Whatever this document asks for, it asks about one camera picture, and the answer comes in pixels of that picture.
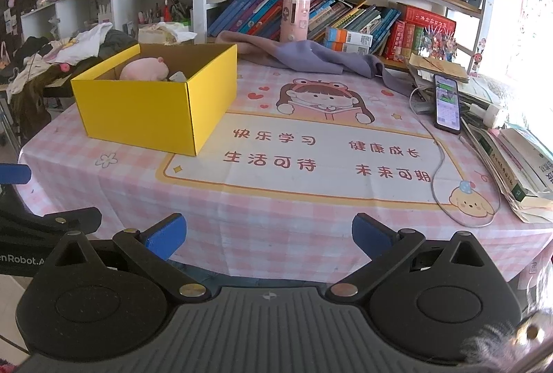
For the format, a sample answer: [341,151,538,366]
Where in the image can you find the pink wall poster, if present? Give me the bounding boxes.
[507,0,553,81]

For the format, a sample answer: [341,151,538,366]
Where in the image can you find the colourful figure keychains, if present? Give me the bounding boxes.
[421,25,457,61]

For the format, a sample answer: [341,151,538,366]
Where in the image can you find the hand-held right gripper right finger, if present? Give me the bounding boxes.
[325,211,497,301]

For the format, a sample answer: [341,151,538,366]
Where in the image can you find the dark grey garment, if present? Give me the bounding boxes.
[104,29,139,53]

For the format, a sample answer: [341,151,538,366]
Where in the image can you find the orange white carton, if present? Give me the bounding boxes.
[324,27,373,46]
[325,40,372,55]

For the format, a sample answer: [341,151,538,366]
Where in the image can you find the pink plush toy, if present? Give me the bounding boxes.
[120,57,170,83]

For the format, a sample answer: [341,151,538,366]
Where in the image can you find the pink cartoon canister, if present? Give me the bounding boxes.
[280,0,311,44]

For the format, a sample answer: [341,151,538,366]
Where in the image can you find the white power adapter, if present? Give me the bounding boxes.
[469,103,506,130]

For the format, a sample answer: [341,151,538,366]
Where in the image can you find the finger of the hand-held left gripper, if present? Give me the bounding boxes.
[0,207,103,245]
[0,163,34,219]

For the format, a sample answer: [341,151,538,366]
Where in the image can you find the brown garment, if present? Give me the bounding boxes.
[8,62,66,141]

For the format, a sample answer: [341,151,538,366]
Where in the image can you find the white t-shirt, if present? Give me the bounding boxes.
[43,22,113,65]

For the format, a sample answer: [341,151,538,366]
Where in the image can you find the white charging cable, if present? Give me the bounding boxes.
[409,85,503,229]

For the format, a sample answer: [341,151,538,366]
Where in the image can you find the yellow cardboard box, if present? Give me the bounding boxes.
[70,42,238,158]

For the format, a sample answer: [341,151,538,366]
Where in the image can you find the row of colourful books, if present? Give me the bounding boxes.
[207,0,403,57]

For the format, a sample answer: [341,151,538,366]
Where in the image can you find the pink checked printed tablecloth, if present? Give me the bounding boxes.
[17,49,553,286]

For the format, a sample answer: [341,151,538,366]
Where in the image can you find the stack of red dictionaries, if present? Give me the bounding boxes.
[384,5,457,63]

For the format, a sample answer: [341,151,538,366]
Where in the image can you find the white crumpled plastic bag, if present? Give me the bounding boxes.
[138,21,198,46]

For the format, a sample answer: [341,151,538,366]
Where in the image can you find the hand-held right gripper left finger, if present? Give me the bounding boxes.
[43,212,212,301]

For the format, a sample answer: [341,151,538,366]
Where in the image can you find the brown paper envelope stack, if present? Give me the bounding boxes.
[407,52,471,85]

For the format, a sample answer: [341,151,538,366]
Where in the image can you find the stack of textbooks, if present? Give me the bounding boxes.
[459,75,553,225]

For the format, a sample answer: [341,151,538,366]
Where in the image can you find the black smartphone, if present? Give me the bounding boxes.
[433,74,462,135]

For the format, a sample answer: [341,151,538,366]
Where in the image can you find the cluster of pens and brushes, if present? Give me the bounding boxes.
[138,0,191,27]

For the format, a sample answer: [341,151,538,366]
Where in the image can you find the lavender and mauve cloth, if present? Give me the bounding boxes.
[215,30,416,96]

